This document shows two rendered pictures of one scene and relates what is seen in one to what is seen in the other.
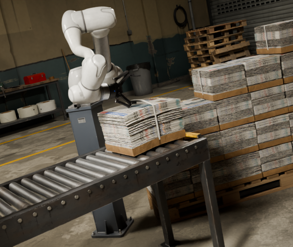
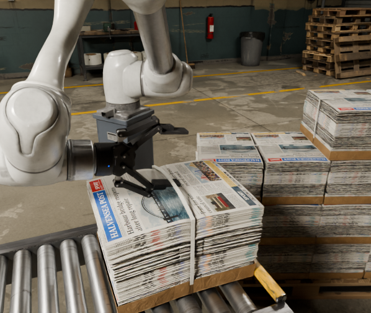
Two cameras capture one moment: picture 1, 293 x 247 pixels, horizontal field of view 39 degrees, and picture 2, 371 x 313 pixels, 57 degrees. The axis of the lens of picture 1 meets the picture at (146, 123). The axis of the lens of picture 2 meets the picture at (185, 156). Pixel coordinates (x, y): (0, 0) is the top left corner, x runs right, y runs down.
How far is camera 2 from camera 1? 1.59 m
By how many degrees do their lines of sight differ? 17
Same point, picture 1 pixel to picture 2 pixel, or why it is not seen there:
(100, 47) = (145, 31)
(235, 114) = (356, 187)
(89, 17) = not seen: outside the picture
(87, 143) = not seen: hidden behind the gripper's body
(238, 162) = (334, 251)
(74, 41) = (61, 15)
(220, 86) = (349, 140)
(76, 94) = not seen: outside the picture
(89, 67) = not seen: outside the picture
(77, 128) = not seen: hidden behind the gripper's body
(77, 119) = (106, 132)
